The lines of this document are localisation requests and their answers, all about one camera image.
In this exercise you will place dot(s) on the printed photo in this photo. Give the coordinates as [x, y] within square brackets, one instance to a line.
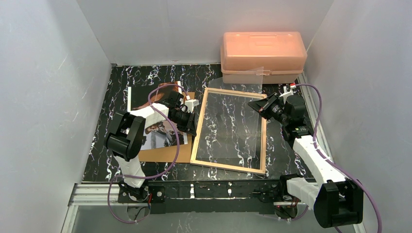
[160, 134]

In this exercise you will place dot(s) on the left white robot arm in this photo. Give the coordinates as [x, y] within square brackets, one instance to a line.
[124, 140]

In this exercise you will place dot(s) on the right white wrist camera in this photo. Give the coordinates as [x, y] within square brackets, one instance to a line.
[288, 91]

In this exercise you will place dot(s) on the aluminium rail frame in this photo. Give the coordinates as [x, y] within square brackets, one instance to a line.
[95, 199]

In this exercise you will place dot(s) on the picture frame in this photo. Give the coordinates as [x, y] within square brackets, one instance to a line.
[257, 165]

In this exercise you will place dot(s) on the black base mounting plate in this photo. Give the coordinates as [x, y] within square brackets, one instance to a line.
[222, 196]

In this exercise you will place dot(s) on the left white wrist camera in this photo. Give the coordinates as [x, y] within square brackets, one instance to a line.
[190, 105]

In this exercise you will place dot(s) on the brown backing board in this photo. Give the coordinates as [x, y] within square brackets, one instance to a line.
[166, 154]

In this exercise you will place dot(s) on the clear acrylic sheet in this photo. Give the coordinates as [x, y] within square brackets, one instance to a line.
[230, 128]

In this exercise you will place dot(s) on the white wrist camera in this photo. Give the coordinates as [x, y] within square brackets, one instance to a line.
[288, 91]
[190, 105]

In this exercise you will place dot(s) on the orange plastic storage box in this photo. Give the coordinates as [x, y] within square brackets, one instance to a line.
[262, 57]

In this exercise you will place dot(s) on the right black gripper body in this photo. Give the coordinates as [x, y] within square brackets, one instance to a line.
[269, 108]

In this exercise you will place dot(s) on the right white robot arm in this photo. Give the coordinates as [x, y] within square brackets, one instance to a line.
[336, 199]

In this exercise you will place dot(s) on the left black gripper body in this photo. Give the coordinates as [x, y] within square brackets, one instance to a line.
[190, 121]

